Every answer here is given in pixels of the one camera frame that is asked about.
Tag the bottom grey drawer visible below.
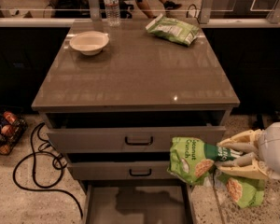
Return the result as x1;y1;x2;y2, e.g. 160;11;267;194
82;179;197;224

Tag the black wire basket with items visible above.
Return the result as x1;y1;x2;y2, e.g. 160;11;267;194
0;110;28;155

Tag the green snack bag back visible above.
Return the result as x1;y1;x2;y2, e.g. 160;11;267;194
146;14;199;47

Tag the green rice chip bag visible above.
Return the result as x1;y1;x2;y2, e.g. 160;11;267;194
167;137;265;208

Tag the middle grey drawer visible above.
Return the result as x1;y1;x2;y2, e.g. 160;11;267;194
68;161;175;180

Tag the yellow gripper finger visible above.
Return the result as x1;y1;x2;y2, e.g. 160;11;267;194
217;129;262;155
218;159;269;180

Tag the top grey drawer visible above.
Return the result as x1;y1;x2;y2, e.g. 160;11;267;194
48;126;226;153

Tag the black floor cable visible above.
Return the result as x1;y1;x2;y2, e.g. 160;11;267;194
11;122;84;219

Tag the grey drawer cabinet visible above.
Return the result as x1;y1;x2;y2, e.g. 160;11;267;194
30;18;241;224

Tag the clear plastic water bottle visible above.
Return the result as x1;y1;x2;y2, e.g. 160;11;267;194
104;0;120;26

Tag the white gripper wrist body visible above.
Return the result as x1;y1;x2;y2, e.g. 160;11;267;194
258;122;280;179

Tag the white paper bowl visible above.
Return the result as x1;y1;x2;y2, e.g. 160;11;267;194
69;31;109;56

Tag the grey drawer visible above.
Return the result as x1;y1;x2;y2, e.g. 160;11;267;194
48;126;226;153
68;161;175;180
82;179;197;224

